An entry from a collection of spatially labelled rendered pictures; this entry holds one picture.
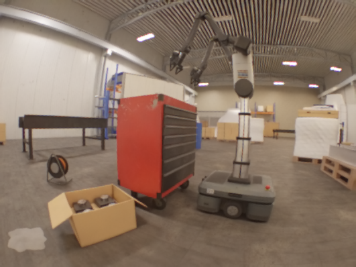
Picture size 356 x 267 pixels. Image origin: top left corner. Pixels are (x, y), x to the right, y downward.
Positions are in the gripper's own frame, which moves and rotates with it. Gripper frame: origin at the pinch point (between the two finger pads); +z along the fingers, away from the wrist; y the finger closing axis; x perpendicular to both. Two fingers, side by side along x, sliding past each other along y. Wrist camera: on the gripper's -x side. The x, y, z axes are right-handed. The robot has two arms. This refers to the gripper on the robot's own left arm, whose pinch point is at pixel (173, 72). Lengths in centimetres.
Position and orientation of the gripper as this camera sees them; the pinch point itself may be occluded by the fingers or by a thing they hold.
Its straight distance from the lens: 141.9
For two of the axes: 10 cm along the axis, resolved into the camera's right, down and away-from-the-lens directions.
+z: -4.7, 8.4, 2.8
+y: -4.8, 0.2, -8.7
